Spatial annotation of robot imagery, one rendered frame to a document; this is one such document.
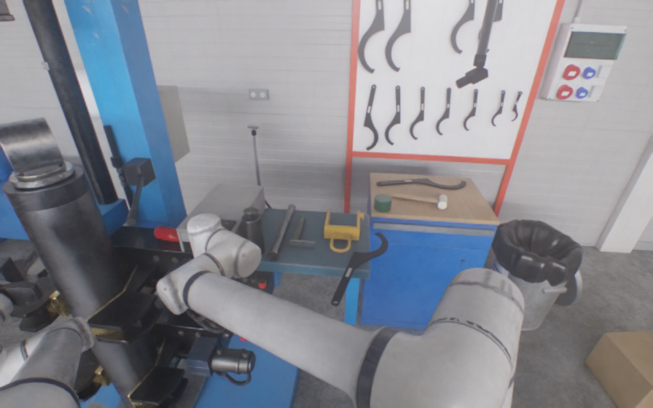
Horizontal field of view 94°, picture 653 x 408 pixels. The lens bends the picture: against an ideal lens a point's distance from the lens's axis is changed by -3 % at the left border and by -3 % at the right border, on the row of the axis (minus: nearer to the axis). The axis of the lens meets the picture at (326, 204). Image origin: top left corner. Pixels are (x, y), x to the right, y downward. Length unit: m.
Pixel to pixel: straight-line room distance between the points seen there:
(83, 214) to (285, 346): 0.91
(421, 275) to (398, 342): 1.72
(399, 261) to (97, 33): 1.83
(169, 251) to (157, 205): 0.28
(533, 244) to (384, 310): 1.16
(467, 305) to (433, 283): 1.71
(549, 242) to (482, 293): 2.20
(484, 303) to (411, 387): 0.16
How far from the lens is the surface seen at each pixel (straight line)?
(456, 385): 0.43
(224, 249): 0.80
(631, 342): 2.69
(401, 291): 2.23
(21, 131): 1.23
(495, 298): 0.52
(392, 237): 1.94
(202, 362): 1.70
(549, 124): 3.26
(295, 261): 1.29
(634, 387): 2.60
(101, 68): 1.52
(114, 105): 1.54
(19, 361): 1.03
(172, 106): 2.03
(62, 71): 1.56
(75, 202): 1.25
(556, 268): 2.40
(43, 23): 1.55
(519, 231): 2.69
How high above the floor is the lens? 1.89
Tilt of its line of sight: 30 degrees down
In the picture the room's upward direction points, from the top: 1 degrees clockwise
